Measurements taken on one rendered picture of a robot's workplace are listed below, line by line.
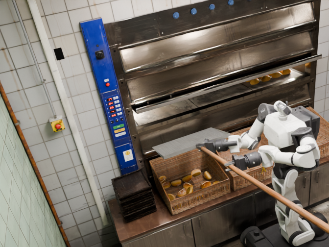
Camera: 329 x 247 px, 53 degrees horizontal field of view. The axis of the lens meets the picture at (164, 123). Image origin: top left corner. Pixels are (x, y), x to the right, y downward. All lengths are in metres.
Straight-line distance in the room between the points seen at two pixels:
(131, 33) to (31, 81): 0.82
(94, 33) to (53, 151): 1.01
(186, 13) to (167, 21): 0.17
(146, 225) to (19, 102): 1.37
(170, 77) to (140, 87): 0.27
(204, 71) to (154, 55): 0.48
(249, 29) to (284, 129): 1.10
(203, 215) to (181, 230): 0.22
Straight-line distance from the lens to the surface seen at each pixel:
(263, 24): 3.10
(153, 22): 2.66
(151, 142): 2.98
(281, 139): 2.27
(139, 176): 2.87
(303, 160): 1.93
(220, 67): 2.97
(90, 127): 2.78
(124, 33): 2.61
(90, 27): 2.51
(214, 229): 3.09
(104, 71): 2.60
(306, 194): 3.48
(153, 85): 2.77
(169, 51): 2.73
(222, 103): 3.10
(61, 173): 2.96
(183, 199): 2.78
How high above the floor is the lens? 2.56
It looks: 29 degrees down
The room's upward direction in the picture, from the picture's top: 10 degrees counter-clockwise
